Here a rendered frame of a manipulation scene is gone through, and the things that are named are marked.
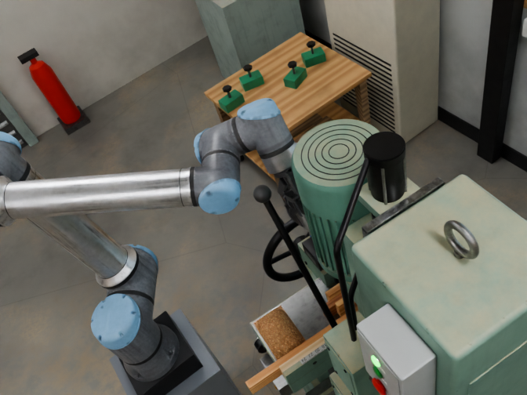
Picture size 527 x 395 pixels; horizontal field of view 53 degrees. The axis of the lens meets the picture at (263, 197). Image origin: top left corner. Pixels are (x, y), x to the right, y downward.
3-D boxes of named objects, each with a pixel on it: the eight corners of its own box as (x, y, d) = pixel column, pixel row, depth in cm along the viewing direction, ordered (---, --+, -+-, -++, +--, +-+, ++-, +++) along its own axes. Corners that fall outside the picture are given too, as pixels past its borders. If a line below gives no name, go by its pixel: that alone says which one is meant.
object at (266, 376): (424, 267, 142) (424, 259, 139) (430, 272, 141) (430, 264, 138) (248, 388, 133) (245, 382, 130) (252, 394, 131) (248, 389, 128)
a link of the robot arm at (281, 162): (256, 156, 130) (288, 137, 131) (264, 173, 131) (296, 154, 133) (267, 161, 121) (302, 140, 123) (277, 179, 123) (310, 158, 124)
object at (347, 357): (365, 344, 107) (358, 309, 96) (394, 380, 101) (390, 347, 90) (331, 368, 105) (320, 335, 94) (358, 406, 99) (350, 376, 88)
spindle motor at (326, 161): (364, 204, 123) (349, 103, 100) (415, 253, 112) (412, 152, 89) (301, 244, 120) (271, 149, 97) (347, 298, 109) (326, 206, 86)
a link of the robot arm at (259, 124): (238, 106, 128) (274, 89, 125) (261, 150, 132) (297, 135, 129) (229, 117, 120) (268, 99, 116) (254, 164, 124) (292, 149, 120)
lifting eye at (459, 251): (448, 237, 75) (450, 209, 71) (480, 265, 72) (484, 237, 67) (440, 243, 75) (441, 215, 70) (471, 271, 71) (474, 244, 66)
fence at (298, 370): (472, 251, 142) (474, 240, 138) (477, 255, 141) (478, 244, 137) (286, 380, 132) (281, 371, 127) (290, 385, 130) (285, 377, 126)
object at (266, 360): (285, 354, 174) (279, 344, 168) (305, 384, 166) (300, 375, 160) (263, 368, 173) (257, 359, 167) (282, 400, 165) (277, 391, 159)
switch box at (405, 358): (394, 347, 88) (388, 301, 76) (436, 397, 81) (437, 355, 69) (364, 368, 87) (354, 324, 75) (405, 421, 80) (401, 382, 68)
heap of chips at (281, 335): (280, 305, 145) (278, 298, 143) (308, 343, 136) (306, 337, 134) (252, 323, 144) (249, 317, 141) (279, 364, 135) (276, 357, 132)
